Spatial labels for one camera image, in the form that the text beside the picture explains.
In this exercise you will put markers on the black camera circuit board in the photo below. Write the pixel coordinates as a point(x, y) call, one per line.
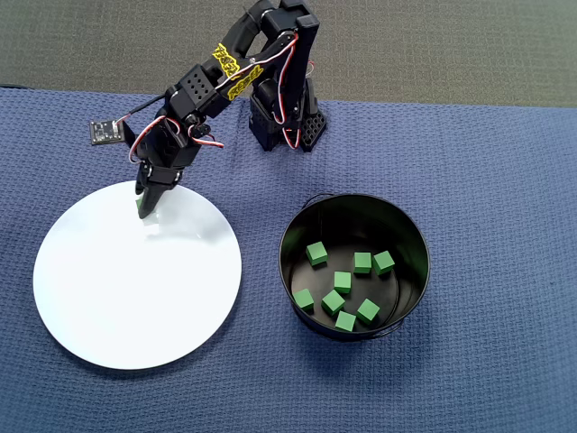
point(106, 132)

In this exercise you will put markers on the blue woven table cloth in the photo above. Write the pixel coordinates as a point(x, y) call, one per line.
point(451, 180)

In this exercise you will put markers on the white round plate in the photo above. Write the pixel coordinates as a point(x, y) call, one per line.
point(135, 293)

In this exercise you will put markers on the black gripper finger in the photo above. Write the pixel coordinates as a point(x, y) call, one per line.
point(143, 178)
point(153, 198)

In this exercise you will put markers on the black metal bucket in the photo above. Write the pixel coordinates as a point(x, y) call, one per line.
point(405, 234)

